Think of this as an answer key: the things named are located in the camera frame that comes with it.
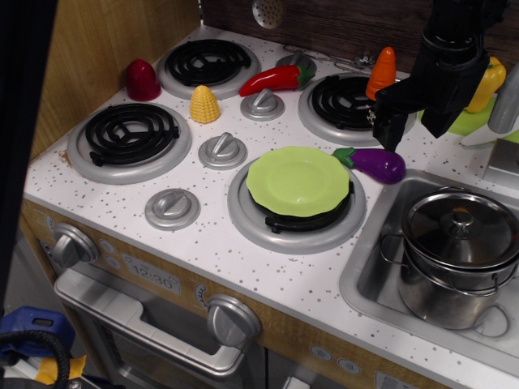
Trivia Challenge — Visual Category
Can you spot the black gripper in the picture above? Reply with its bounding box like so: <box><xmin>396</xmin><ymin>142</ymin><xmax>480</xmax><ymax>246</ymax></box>
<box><xmin>373</xmin><ymin>38</ymin><xmax>490</xmax><ymax>152</ymax></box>

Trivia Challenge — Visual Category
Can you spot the purple toy eggplant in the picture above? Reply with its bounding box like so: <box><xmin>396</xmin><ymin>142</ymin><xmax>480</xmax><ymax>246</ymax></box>
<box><xmin>332</xmin><ymin>147</ymin><xmax>407</xmax><ymax>185</ymax></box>

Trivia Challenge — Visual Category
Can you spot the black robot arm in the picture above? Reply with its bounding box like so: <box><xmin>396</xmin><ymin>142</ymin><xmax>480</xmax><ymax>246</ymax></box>
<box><xmin>372</xmin><ymin>1</ymin><xmax>509</xmax><ymax>152</ymax></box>

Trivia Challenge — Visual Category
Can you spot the light green plastic plate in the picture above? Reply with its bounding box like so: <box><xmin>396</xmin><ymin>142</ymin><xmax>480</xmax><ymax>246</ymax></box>
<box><xmin>246</xmin><ymin>146</ymin><xmax>350</xmax><ymax>217</ymax></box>

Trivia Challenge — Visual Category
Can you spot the orange toy carrot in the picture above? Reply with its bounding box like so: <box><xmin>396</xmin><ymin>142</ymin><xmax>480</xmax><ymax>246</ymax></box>
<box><xmin>365</xmin><ymin>46</ymin><xmax>397</xmax><ymax>100</ymax></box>

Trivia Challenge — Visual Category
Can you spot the back right black burner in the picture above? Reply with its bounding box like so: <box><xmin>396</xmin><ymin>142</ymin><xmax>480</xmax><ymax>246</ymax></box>
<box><xmin>298</xmin><ymin>73</ymin><xmax>418</xmax><ymax>147</ymax></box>

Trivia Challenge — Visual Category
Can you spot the black burner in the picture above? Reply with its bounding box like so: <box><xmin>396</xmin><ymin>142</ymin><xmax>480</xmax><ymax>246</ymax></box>
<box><xmin>67</xmin><ymin>103</ymin><xmax>191</xmax><ymax>185</ymax></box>
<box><xmin>227</xmin><ymin>164</ymin><xmax>367</xmax><ymax>254</ymax></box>
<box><xmin>157</xmin><ymin>39</ymin><xmax>261</xmax><ymax>100</ymax></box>
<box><xmin>298</xmin><ymin>73</ymin><xmax>418</xmax><ymax>147</ymax></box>

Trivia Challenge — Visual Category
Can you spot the green cutting board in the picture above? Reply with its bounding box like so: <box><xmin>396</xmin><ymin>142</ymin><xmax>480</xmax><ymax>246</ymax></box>
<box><xmin>418</xmin><ymin>93</ymin><xmax>498</xmax><ymax>138</ymax></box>

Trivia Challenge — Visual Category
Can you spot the white toy knife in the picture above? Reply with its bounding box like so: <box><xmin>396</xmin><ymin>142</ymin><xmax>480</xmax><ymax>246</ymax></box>
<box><xmin>461</xmin><ymin>123</ymin><xmax>518</xmax><ymax>147</ymax></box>

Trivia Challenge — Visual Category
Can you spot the red toy chili pepper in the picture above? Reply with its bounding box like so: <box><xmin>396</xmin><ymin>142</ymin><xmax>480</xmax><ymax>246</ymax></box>
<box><xmin>238</xmin><ymin>65</ymin><xmax>315</xmax><ymax>96</ymax></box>

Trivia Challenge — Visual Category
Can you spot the silver stove knob back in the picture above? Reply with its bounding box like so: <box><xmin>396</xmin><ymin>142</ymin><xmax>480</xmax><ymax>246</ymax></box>
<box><xmin>276</xmin><ymin>49</ymin><xmax>317</xmax><ymax>73</ymax></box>

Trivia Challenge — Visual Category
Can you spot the silver stove knob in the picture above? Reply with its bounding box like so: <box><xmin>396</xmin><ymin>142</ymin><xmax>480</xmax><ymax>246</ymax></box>
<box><xmin>144</xmin><ymin>188</ymin><xmax>201</xmax><ymax>231</ymax></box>
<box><xmin>198</xmin><ymin>132</ymin><xmax>248</xmax><ymax>170</ymax></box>
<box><xmin>276</xmin><ymin>49</ymin><xmax>317</xmax><ymax>73</ymax></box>
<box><xmin>240</xmin><ymin>88</ymin><xmax>285</xmax><ymax>122</ymax></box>

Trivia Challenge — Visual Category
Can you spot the yellow toy bell pepper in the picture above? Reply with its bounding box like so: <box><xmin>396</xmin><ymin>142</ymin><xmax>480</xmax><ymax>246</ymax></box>
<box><xmin>465</xmin><ymin>57</ymin><xmax>507</xmax><ymax>113</ymax></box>

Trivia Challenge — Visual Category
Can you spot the silver stove knob upper middle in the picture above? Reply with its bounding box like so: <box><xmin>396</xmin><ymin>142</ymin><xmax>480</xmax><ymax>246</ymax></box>
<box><xmin>240</xmin><ymin>88</ymin><xmax>285</xmax><ymax>122</ymax></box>

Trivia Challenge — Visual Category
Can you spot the silver faucet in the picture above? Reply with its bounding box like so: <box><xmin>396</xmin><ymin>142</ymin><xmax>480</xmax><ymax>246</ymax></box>
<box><xmin>483</xmin><ymin>64</ymin><xmax>518</xmax><ymax>190</ymax></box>

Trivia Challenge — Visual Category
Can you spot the steel pot with lid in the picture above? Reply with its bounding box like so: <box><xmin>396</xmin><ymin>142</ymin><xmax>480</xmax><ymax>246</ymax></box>
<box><xmin>379</xmin><ymin>186</ymin><xmax>518</xmax><ymax>330</ymax></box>

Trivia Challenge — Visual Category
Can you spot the hanging metal strainer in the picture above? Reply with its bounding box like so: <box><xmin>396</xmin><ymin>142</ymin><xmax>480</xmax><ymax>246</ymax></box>
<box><xmin>251</xmin><ymin>0</ymin><xmax>284</xmax><ymax>29</ymax></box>

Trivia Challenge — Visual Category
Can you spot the front right black burner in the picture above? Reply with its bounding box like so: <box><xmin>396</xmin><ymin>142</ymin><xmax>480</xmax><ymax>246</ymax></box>
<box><xmin>227</xmin><ymin>164</ymin><xmax>367</xmax><ymax>254</ymax></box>

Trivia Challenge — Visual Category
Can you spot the silver stove knob centre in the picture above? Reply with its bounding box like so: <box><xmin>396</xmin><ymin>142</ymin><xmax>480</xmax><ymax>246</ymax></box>
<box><xmin>198</xmin><ymin>132</ymin><xmax>248</xmax><ymax>170</ymax></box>

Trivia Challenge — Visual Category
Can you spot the back left black burner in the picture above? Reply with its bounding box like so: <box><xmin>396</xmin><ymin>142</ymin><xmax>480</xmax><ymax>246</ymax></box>
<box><xmin>157</xmin><ymin>39</ymin><xmax>261</xmax><ymax>100</ymax></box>

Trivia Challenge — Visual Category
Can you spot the silver sink basin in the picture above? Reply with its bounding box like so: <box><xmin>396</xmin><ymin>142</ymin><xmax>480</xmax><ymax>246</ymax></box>
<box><xmin>340</xmin><ymin>169</ymin><xmax>518</xmax><ymax>375</ymax></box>

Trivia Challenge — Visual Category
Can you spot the yellow toy corn cob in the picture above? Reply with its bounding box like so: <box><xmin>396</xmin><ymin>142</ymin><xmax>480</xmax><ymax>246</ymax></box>
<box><xmin>190</xmin><ymin>85</ymin><xmax>221</xmax><ymax>124</ymax></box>

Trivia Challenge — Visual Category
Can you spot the silver stove knob front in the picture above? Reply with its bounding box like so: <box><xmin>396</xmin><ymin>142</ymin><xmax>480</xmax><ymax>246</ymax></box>
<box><xmin>144</xmin><ymin>188</ymin><xmax>201</xmax><ymax>231</ymax></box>

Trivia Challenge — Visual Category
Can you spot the dark red toy fruit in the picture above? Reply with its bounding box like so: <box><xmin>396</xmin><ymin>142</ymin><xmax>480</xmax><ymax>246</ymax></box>
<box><xmin>125</xmin><ymin>59</ymin><xmax>161</xmax><ymax>102</ymax></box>

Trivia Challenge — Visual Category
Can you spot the right oven dial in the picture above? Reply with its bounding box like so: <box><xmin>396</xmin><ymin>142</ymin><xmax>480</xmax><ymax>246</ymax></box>
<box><xmin>207</xmin><ymin>293</ymin><xmax>262</xmax><ymax>348</ymax></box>

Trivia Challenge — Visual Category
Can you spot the oven dial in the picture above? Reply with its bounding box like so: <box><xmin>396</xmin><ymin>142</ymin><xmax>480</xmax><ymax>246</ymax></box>
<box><xmin>52</xmin><ymin>223</ymin><xmax>101</xmax><ymax>268</ymax></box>
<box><xmin>207</xmin><ymin>293</ymin><xmax>262</xmax><ymax>348</ymax></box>

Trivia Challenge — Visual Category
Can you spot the front left black burner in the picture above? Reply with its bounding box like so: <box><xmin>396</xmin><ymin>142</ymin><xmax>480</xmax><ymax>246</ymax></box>
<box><xmin>67</xmin><ymin>103</ymin><xmax>191</xmax><ymax>185</ymax></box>

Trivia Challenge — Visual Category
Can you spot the oven clock display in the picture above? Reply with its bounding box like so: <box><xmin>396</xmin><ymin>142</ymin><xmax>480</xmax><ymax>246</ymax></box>
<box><xmin>122</xmin><ymin>253</ymin><xmax>182</xmax><ymax>295</ymax></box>

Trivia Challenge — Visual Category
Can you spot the left oven dial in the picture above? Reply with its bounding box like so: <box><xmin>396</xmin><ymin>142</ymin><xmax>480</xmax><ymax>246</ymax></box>
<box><xmin>52</xmin><ymin>223</ymin><xmax>101</xmax><ymax>268</ymax></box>

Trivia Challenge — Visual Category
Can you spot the blue clamp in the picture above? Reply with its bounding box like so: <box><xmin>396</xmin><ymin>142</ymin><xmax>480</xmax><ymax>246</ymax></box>
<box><xmin>1</xmin><ymin>306</ymin><xmax>75</xmax><ymax>366</ymax></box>

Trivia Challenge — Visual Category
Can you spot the silver oven door handle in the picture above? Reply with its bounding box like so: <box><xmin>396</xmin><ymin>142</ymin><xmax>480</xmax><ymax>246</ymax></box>
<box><xmin>54</xmin><ymin>269</ymin><xmax>246</xmax><ymax>387</ymax></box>

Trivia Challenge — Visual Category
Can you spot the black camera frame post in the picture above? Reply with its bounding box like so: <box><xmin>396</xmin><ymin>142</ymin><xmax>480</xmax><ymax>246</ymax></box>
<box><xmin>1</xmin><ymin>1</ymin><xmax>58</xmax><ymax>302</ymax></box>

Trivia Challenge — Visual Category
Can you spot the black braided cable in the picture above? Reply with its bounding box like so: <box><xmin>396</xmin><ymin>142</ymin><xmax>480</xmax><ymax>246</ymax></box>
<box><xmin>0</xmin><ymin>330</ymin><xmax>72</xmax><ymax>389</ymax></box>

